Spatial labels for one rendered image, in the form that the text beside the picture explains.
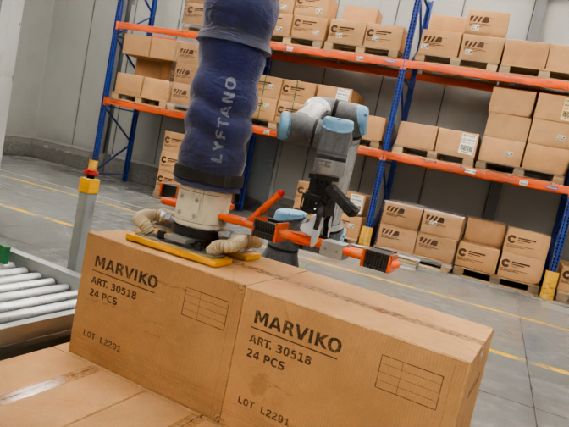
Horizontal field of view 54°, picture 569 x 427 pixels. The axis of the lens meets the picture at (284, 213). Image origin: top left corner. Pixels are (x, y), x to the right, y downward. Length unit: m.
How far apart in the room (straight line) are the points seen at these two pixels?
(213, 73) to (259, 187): 9.23
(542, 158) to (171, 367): 7.58
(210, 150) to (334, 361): 0.72
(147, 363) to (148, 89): 9.24
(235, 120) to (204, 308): 0.57
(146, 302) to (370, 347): 0.70
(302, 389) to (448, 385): 0.37
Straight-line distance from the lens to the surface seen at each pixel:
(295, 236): 1.65
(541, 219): 10.10
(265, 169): 10.88
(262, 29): 1.77
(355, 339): 1.42
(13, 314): 2.29
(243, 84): 1.74
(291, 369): 1.51
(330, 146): 1.60
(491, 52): 8.99
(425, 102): 10.27
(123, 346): 1.83
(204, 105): 1.73
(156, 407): 1.71
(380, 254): 1.56
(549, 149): 8.82
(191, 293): 1.64
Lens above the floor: 1.32
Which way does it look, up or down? 6 degrees down
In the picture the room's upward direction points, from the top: 12 degrees clockwise
